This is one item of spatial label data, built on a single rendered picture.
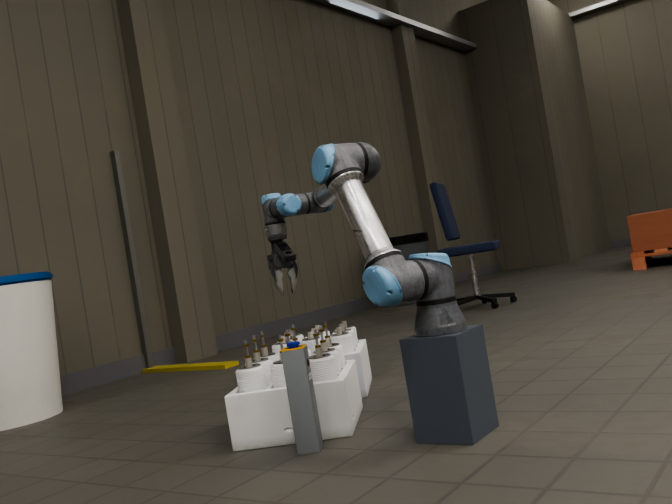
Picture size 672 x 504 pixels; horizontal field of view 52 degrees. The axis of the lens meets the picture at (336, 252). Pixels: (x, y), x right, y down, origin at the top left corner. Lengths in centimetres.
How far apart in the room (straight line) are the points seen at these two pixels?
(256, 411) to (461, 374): 70
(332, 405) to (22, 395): 194
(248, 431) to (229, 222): 352
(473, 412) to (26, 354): 241
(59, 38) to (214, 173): 151
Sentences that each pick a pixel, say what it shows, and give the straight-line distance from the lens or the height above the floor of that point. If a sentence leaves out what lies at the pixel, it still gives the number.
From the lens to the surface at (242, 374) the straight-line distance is 228.
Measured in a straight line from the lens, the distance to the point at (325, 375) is 223.
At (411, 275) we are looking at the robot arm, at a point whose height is 48.
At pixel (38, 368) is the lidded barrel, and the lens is 377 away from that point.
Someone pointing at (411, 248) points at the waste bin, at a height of 53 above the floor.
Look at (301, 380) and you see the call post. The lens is 208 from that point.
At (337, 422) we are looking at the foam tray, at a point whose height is 5.
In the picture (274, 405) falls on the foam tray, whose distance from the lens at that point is 224.
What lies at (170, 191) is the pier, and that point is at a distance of 510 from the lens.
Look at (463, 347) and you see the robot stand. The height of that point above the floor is 26.
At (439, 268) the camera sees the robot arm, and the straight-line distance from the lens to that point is 195.
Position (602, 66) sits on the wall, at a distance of 1188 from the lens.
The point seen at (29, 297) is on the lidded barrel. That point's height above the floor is 61.
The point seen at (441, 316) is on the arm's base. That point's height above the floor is 35.
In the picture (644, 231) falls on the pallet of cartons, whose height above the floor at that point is 34.
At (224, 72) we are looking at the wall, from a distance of 603.
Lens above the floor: 56
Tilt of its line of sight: level
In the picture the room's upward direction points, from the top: 9 degrees counter-clockwise
